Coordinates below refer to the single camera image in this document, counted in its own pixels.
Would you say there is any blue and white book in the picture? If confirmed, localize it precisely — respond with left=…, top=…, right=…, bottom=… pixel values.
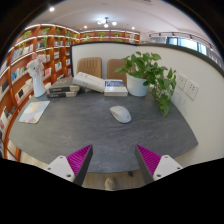
left=103, top=78, right=129, bottom=98

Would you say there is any black ceiling track light rail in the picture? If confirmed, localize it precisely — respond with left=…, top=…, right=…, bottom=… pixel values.
left=148, top=31, right=214, bottom=48

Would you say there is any light grey computer mouse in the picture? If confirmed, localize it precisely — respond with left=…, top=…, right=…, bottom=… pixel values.
left=109, top=105, right=133, bottom=124

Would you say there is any white wall socket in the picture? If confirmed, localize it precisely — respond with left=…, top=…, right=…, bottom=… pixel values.
left=184, top=79, right=200, bottom=101
left=175, top=72, right=188, bottom=91

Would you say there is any green plant in white pot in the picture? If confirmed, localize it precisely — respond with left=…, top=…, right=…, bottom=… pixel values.
left=114, top=50, right=178, bottom=118

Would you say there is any thick white book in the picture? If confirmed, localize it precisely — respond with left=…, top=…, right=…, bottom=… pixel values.
left=72, top=71, right=106, bottom=94

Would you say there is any tan upholstered chair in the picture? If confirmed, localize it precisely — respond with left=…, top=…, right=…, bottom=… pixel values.
left=75, top=56, right=103, bottom=79
left=106, top=58, right=128, bottom=84

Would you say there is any window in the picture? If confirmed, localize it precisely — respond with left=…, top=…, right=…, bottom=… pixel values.
left=166, top=36, right=223, bottom=64

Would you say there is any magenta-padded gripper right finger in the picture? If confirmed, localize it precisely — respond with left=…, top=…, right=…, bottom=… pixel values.
left=134, top=144, right=184, bottom=186

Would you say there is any branched ceiling lamp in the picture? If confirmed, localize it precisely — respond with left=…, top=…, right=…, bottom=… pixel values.
left=97, top=17, right=118, bottom=29

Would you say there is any white vase with pink flowers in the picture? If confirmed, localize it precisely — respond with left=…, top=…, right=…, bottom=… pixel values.
left=25, top=52, right=48, bottom=98

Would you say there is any orange wooden bookshelf unit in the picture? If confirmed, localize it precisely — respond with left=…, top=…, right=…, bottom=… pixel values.
left=0, top=22, right=141, bottom=160

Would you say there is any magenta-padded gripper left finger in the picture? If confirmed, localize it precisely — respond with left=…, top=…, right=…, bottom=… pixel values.
left=45, top=143, right=94, bottom=187

